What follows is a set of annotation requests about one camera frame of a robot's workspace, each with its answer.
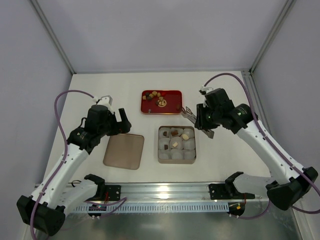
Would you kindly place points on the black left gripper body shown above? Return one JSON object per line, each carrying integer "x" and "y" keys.
{"x": 117, "y": 124}

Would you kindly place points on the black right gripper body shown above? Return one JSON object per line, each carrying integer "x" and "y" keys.
{"x": 200, "y": 117}

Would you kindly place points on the metal tongs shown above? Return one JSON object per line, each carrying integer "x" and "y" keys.
{"x": 188, "y": 114}

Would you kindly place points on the tan round chocolate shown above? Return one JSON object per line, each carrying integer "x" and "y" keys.
{"x": 185, "y": 136}

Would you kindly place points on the brown cube chocolate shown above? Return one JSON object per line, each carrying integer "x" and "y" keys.
{"x": 174, "y": 132}

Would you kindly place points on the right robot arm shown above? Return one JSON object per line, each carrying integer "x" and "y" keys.
{"x": 289, "y": 181}

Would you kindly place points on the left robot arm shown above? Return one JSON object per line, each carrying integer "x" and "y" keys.
{"x": 47, "y": 207}

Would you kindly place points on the gold tin lid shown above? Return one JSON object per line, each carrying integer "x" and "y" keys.
{"x": 124, "y": 151}

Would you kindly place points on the gold tin box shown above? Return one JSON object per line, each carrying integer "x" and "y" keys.
{"x": 185, "y": 153}

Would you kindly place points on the red tray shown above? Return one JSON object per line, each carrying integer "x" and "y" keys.
{"x": 161, "y": 102}

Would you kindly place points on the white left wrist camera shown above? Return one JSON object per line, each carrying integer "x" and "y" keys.
{"x": 106, "y": 101}

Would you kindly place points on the aluminium rail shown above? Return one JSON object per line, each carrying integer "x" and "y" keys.
{"x": 179, "y": 197}

